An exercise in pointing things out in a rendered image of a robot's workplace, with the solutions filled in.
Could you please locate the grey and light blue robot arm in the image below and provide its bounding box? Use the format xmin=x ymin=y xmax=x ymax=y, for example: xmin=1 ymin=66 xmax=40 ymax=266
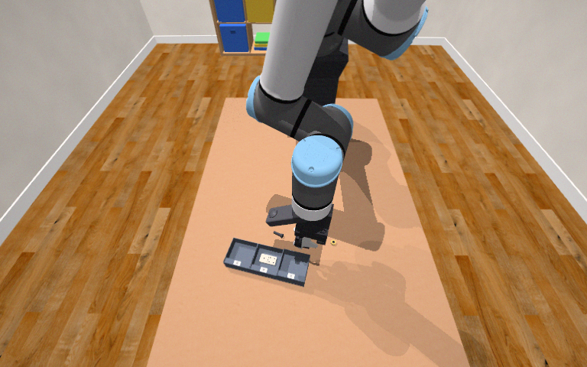
xmin=246 ymin=0 xmax=428 ymax=227

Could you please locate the white domino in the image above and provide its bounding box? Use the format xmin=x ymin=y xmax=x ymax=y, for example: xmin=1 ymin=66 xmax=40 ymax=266
xmin=259 ymin=254 xmax=277 ymax=265

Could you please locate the grey three-compartment bin rack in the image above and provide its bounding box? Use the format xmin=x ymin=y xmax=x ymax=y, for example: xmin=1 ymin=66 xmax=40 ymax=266
xmin=223 ymin=238 xmax=310 ymax=287

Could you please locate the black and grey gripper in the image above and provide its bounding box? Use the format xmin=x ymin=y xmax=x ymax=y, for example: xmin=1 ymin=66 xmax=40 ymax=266
xmin=294 ymin=204 xmax=334 ymax=249

